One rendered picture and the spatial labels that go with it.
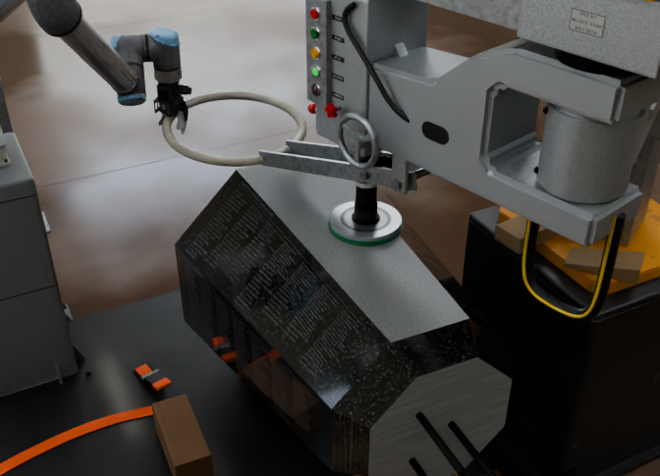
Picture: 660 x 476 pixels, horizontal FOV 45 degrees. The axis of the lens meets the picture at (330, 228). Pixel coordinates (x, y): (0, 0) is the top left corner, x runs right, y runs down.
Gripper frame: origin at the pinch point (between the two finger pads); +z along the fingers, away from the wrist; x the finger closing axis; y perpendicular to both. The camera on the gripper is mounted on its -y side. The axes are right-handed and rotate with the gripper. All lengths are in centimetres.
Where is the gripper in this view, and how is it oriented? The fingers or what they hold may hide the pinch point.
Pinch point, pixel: (175, 128)
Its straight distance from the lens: 288.7
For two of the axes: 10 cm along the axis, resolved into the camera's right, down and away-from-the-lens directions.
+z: -0.4, 8.0, 6.0
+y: -3.2, 5.6, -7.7
